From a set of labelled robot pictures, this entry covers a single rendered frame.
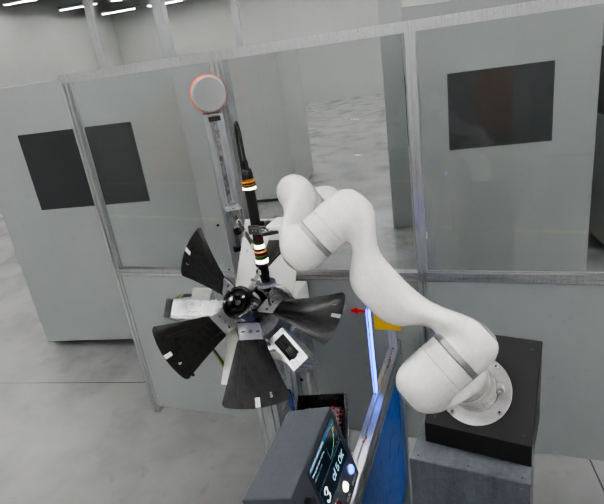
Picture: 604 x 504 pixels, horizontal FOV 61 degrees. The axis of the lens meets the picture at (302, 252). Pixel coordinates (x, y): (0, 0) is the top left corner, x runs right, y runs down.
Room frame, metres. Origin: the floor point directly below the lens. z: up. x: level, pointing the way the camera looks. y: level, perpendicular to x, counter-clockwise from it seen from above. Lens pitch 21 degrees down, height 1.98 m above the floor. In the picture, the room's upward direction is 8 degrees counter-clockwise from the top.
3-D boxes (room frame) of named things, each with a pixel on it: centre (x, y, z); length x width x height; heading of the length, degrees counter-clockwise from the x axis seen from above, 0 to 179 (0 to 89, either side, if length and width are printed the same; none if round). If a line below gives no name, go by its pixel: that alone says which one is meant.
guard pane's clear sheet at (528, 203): (2.28, -0.14, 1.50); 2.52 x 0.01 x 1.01; 68
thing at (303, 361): (1.62, 0.08, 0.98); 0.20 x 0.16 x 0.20; 158
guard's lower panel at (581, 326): (2.28, -0.14, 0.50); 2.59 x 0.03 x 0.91; 68
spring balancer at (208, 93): (2.31, 0.30, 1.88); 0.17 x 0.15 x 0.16; 68
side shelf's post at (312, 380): (2.16, 0.04, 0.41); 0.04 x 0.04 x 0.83; 68
